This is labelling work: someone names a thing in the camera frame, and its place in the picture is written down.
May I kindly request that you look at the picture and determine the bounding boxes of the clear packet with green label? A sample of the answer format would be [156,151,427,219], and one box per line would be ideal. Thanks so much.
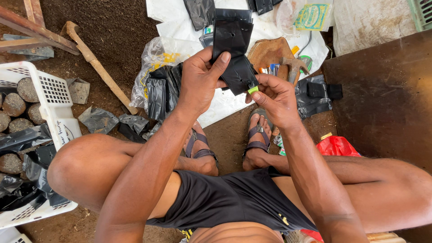
[276,0,334,36]

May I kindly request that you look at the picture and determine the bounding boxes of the brown wooden board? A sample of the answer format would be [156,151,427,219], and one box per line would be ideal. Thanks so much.
[321,30,432,243]

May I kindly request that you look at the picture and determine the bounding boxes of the red plastic bag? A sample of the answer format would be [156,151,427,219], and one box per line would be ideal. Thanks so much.
[316,136,362,158]

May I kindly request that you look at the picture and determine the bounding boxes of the green plastic crate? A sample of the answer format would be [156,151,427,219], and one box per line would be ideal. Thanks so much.
[407,0,432,32]

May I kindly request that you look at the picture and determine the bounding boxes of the grey metal sheet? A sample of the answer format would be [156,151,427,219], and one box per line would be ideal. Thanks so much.
[3,34,55,62]

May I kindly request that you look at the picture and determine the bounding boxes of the clear bag of black bags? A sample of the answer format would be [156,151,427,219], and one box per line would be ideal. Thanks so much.
[130,36,204,121]

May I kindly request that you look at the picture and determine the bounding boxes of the white sack sheet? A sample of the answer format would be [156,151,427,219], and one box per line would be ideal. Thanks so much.
[146,0,330,129]

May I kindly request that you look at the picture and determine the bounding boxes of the crumpled black plastic bags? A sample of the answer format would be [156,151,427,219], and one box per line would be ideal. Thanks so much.
[295,74,343,119]

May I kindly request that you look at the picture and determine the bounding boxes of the wooden frame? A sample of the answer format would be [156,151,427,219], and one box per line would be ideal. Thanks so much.
[0,0,81,56]

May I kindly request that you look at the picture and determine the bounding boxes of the black plastic nursery bag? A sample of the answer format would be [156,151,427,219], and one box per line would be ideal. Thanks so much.
[211,8,260,97]

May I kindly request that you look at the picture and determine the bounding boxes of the person's right hand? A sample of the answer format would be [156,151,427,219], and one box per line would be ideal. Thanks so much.
[245,74,303,131]

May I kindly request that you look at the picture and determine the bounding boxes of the black shorts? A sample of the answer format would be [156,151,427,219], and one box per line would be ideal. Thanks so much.
[145,166,318,234]

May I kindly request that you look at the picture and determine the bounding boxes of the grey strap sandal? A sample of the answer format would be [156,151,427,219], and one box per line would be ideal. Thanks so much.
[242,108,274,160]
[184,121,220,170]

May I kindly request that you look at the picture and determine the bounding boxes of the small white plastic crate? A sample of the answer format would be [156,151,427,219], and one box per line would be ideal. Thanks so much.
[0,226,33,243]

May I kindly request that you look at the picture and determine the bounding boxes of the stack of black plastic bags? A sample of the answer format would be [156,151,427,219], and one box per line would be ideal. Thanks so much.
[183,0,216,32]
[247,0,283,16]

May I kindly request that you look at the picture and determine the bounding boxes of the dirty white sack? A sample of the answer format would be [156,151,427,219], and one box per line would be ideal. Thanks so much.
[332,0,418,57]

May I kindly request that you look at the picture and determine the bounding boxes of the person's left hand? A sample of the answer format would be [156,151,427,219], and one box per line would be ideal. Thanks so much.
[177,47,232,117]

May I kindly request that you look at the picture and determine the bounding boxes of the brown wooden block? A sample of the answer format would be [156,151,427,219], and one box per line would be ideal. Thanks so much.
[247,37,298,83]

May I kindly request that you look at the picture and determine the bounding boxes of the small colourful staple boxes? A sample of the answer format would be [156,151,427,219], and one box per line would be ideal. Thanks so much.
[259,63,281,77]

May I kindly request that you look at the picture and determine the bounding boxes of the wooden tool handle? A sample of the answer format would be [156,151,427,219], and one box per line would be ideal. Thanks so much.
[65,21,139,115]

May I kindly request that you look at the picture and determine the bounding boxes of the grey plastic scrap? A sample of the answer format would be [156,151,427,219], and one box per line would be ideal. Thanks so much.
[65,78,91,105]
[117,113,150,144]
[78,107,120,135]

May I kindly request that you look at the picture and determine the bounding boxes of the white plastic crate of soil bags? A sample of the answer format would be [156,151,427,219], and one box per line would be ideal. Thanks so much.
[0,61,82,230]

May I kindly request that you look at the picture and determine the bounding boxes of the hammer with wooden handle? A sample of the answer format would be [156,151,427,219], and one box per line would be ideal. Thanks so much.
[279,57,311,86]

